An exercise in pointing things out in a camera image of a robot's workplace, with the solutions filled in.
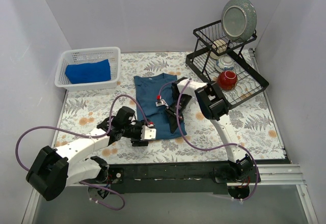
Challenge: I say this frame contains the teal blue t shirt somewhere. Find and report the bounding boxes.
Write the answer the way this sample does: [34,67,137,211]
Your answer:
[134,73,181,140]

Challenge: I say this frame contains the black wire dish rack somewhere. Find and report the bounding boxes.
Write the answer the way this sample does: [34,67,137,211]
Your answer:
[185,20,269,109]

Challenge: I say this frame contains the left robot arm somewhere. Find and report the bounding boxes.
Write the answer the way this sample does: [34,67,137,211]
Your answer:
[26,106,156,201]

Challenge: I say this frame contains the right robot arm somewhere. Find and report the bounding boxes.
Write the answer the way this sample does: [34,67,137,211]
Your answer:
[166,77,255,182]

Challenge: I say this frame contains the red bowl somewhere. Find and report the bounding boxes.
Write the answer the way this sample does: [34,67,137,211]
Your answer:
[217,70,238,91]

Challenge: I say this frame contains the blue white porcelain bowl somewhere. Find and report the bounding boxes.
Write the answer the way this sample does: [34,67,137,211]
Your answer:
[215,55,235,73]

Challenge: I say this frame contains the bright blue t shirt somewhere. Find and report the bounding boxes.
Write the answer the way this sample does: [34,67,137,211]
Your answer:
[65,59,111,84]

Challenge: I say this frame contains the white plastic basket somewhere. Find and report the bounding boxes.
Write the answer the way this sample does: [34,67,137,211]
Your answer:
[55,47,121,91]

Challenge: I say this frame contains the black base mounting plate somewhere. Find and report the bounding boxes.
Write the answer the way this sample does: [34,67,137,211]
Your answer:
[101,161,261,194]

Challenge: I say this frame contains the cream ceramic cup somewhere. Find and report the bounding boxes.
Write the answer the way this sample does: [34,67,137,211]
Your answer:
[210,39,227,60]

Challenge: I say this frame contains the grey green plate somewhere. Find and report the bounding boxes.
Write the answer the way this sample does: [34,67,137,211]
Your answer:
[221,0,257,43]

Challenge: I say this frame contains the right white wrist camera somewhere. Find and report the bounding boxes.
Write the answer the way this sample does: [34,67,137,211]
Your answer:
[155,95,168,107]

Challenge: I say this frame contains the aluminium frame rail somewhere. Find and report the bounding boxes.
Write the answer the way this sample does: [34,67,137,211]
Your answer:
[32,164,306,187]

